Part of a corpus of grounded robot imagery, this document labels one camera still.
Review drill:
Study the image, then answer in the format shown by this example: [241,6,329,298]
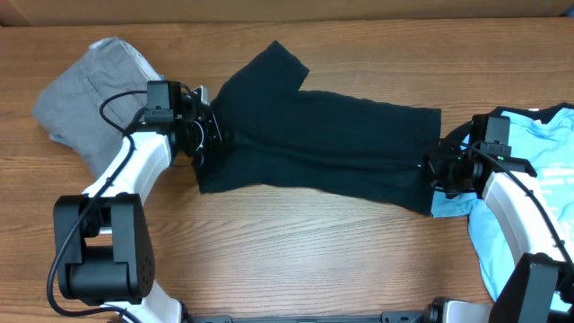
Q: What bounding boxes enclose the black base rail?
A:
[182,310,441,323]

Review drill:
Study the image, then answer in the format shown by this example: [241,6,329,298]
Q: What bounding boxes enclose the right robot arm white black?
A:
[418,114,573,323]

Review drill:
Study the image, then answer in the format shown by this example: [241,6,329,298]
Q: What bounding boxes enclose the light blue t-shirt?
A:
[431,103,573,299]

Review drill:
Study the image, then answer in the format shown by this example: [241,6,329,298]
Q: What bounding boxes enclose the black garment under blue shirt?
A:
[441,101,574,144]

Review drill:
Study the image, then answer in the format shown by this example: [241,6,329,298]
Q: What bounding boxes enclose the black t-shirt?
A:
[196,41,441,215]

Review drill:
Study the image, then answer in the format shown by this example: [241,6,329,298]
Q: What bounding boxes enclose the folded grey shorts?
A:
[32,37,161,178]

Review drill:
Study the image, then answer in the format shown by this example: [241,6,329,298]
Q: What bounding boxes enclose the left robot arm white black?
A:
[46,81,223,322]

